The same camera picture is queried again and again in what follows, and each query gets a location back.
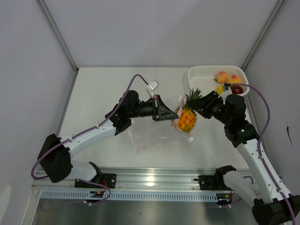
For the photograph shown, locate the pink toy peach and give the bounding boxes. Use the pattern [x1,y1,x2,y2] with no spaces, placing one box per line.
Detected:
[227,75,242,84]
[215,71,228,84]

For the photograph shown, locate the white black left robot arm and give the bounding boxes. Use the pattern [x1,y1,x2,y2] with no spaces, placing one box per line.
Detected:
[37,90,178,188]

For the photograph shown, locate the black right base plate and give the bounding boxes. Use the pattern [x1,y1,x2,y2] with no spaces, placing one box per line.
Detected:
[194,175,227,190]

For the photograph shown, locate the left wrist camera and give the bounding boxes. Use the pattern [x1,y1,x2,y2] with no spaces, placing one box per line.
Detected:
[147,80,159,97]

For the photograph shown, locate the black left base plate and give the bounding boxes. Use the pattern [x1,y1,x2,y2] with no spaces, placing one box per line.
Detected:
[75,173,117,189]

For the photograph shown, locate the yellow toy lemon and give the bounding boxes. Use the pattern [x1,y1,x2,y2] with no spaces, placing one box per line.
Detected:
[216,85,225,95]

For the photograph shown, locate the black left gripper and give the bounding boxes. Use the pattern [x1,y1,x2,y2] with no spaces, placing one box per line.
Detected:
[128,94,178,122]

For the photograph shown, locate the orange toy pineapple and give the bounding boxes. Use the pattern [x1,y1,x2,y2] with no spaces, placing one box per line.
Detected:
[175,88,203,133]

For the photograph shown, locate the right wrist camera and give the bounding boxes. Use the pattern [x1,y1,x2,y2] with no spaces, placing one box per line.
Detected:
[223,83,231,92]

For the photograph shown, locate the white perforated plastic basket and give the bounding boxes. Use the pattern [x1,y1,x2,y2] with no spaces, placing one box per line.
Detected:
[187,65,249,95]

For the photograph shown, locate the dark red toy apple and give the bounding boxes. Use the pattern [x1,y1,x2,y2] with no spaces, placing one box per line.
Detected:
[231,85,243,95]

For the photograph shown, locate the left grey corner post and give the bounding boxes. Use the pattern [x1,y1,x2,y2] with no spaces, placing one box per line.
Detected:
[35,0,79,73]

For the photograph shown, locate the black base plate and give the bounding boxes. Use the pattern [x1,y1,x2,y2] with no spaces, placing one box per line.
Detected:
[75,173,117,189]
[194,175,227,190]

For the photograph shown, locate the aluminium mounting rail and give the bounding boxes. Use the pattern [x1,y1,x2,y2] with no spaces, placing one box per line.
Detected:
[31,167,216,192]

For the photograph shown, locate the clear pink-dotted zip bag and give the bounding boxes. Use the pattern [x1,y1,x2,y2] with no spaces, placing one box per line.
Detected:
[127,93,195,154]

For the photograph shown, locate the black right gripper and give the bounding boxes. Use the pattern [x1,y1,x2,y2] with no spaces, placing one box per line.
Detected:
[187,91,232,126]

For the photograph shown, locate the grey aluminium corner post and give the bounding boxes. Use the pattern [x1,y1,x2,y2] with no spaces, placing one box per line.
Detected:
[241,0,288,71]

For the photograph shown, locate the white slotted cable duct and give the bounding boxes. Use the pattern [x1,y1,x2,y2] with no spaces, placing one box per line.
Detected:
[41,190,218,203]

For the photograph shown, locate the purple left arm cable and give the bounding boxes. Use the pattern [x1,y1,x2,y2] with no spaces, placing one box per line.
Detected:
[30,74,150,181]

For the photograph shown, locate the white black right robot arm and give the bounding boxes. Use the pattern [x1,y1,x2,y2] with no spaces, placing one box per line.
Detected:
[189,91,300,225]

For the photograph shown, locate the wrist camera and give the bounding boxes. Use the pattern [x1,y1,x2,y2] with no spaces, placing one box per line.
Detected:
[223,83,231,92]
[147,80,159,97]

